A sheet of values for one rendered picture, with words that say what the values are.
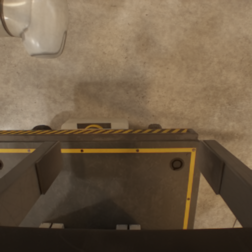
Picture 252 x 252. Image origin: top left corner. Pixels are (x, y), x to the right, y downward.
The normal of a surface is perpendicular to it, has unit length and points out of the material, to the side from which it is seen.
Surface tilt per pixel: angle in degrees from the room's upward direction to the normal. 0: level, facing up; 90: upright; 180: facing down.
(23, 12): 3
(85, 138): 0
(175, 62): 0
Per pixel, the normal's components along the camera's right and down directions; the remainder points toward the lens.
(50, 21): 0.56, 0.32
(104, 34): -0.03, 0.28
